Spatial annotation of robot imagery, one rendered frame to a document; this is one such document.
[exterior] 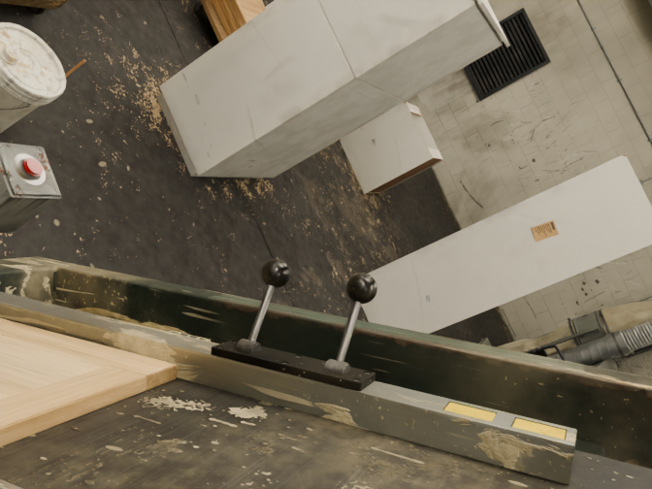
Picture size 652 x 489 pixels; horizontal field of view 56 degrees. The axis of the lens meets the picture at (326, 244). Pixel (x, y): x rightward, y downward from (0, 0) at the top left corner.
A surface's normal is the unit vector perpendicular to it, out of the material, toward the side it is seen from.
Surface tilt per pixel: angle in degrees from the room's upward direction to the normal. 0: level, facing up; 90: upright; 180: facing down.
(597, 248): 90
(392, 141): 90
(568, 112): 90
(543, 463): 90
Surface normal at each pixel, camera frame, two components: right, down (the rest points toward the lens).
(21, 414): 0.10, -0.99
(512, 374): -0.42, 0.05
